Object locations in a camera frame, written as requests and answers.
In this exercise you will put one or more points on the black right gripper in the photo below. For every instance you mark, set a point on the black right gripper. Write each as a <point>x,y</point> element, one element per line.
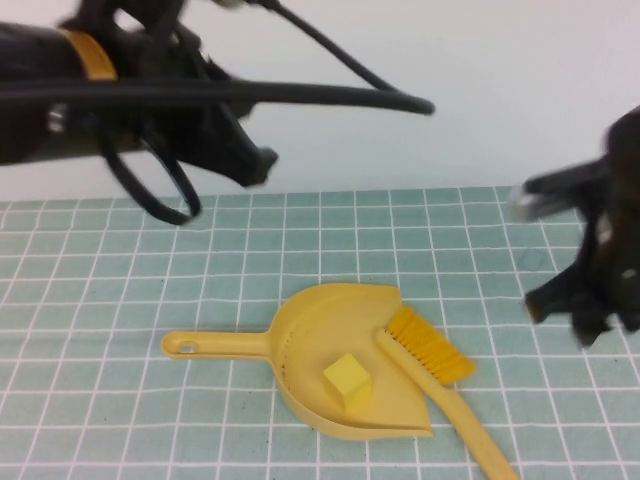
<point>615,260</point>

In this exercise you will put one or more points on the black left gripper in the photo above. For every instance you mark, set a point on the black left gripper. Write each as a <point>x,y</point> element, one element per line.
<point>175,120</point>

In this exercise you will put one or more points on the yellow hand brush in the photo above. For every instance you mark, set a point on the yellow hand brush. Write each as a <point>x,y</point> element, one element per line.
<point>451,407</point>

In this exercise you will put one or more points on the yellow plastic dustpan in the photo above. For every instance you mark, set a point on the yellow plastic dustpan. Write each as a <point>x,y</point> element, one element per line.
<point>310,330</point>

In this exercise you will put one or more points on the small yellow cube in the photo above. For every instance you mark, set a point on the small yellow cube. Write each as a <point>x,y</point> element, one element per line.
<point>345,380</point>

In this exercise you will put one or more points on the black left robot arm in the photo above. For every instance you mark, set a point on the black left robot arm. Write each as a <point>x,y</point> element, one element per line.
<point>30,50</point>

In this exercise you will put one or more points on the green white-grid tablecloth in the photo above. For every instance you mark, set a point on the green white-grid tablecloth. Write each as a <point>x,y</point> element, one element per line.
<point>125,425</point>

